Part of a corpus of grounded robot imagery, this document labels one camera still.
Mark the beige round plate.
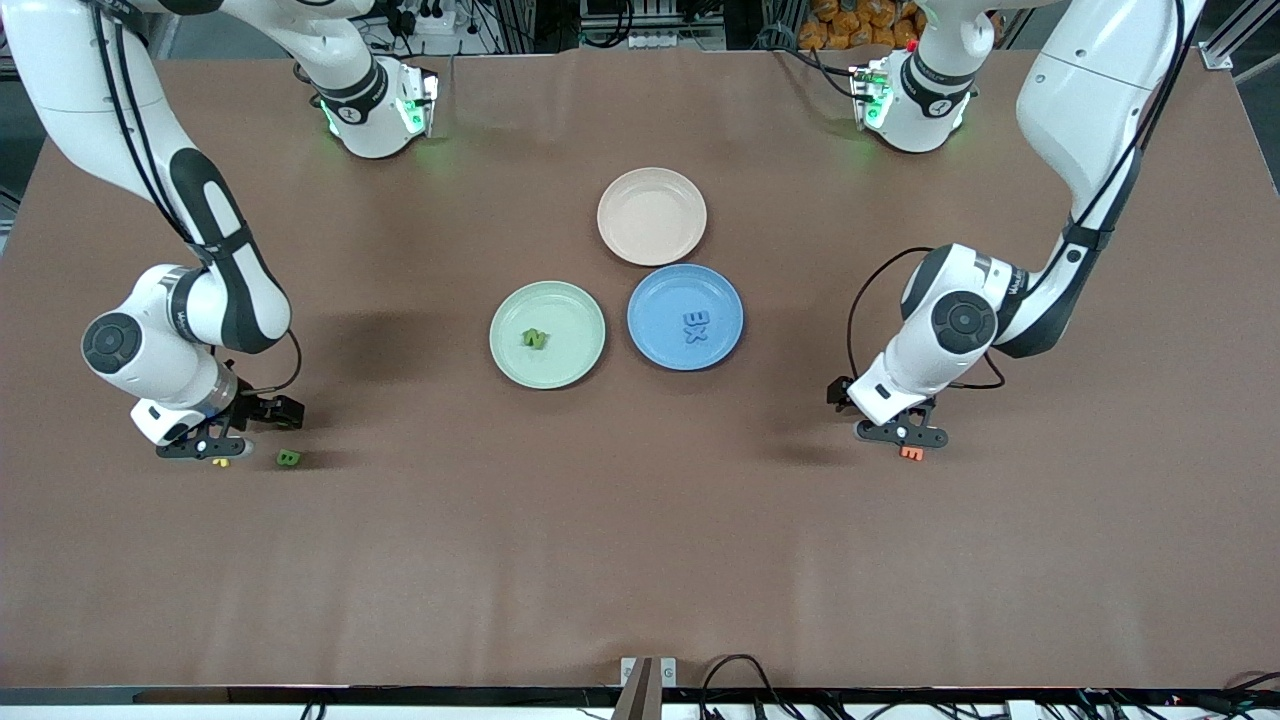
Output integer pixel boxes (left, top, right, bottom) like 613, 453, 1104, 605
597, 167, 708, 267

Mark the green round plate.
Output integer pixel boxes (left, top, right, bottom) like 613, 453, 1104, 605
489, 281, 607, 390

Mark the silver camera mount bracket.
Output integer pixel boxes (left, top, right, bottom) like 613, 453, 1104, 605
612, 655, 679, 720

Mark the aluminium frame post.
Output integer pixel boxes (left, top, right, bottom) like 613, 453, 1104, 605
1200, 0, 1280, 71

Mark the white power strip with plugs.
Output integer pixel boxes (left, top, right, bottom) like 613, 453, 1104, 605
385, 0, 457, 39

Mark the black table edge rail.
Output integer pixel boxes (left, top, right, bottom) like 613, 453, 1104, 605
0, 684, 1280, 709

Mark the blue round plate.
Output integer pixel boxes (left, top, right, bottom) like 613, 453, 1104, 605
627, 264, 745, 372

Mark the black looped cable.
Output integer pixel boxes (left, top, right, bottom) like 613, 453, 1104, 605
700, 654, 791, 720

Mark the brown table cover sheet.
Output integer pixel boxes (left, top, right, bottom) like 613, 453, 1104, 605
0, 47, 1280, 691

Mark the pile of orange objects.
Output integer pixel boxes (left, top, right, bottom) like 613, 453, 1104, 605
800, 0, 926, 51

